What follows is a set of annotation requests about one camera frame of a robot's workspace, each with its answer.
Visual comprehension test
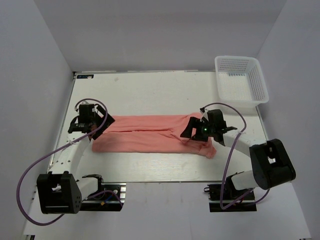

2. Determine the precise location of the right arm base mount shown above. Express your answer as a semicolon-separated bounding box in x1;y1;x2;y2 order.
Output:
203;183;257;213

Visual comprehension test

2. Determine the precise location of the pink t shirt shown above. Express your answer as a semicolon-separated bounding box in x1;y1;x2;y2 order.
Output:
91;112;217;159

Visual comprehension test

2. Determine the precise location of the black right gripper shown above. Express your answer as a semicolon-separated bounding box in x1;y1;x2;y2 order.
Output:
180;117;216;142

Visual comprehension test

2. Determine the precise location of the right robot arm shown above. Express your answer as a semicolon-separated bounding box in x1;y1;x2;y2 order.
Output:
180;109;296;200

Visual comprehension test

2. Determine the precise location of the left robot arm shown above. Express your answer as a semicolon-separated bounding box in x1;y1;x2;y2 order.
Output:
36;101;115;214

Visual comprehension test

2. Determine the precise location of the dark label sticker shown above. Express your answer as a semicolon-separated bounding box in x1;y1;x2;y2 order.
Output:
76;74;94;79

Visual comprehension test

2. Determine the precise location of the white plastic basket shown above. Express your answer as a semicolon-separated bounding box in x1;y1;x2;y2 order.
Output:
214;55;269;108

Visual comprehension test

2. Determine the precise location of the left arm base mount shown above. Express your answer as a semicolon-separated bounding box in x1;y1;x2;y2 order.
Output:
80;182;127;212

